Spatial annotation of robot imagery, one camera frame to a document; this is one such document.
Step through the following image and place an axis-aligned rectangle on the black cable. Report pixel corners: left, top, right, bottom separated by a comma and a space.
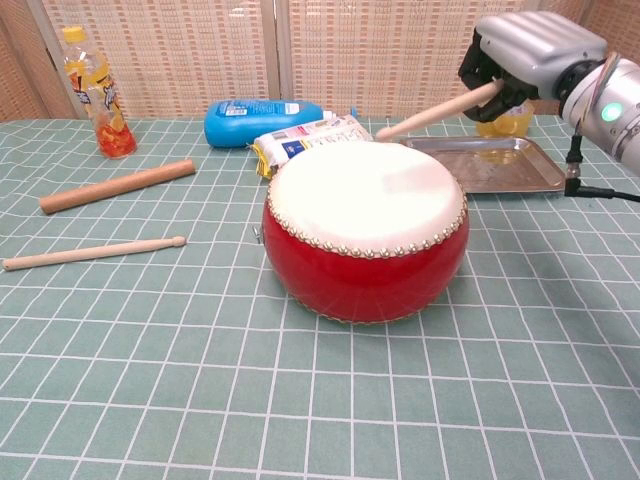
563, 74, 640, 204

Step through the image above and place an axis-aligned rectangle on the orange drink plastic bottle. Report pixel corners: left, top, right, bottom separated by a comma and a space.
61, 25, 139, 160

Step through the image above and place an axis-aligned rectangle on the yellow tape roll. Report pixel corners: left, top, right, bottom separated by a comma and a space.
475, 103, 535, 139

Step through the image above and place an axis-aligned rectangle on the blue lotion bottle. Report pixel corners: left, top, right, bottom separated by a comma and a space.
203, 98, 360, 150

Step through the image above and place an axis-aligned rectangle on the bamboo folding screen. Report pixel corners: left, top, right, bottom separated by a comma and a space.
0, 0, 640, 121

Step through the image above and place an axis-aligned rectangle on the light wooden drumstick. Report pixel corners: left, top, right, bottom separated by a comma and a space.
1, 235, 188, 273
374, 81, 502, 142

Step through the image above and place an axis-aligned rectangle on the silver metal tray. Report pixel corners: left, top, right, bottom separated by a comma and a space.
398, 135, 571, 195

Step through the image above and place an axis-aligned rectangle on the green checked tablecloth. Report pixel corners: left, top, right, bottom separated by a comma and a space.
0, 113, 640, 480

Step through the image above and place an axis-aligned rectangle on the wooden rolling pin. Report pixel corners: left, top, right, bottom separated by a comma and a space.
39, 159, 197, 216

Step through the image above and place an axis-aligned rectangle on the white packaged tissue pack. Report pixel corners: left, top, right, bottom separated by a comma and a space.
251, 113, 374, 181

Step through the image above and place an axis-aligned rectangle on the red drum with white skin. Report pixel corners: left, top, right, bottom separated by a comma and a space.
252, 141, 471, 325

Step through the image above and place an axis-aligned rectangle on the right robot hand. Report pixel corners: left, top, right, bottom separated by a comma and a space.
458, 11, 609, 124

